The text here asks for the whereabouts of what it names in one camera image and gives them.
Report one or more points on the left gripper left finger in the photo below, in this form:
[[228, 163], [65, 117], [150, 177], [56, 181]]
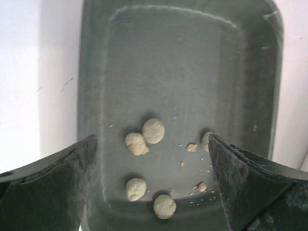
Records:
[[49, 194]]

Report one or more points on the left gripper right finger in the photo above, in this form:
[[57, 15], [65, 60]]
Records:
[[258, 194]]

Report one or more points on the grey plastic bin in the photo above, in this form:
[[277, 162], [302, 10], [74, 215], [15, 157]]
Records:
[[196, 65]]

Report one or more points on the grey litter clump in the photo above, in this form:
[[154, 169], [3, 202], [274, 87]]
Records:
[[164, 206], [205, 141], [153, 131], [135, 189], [136, 144]]

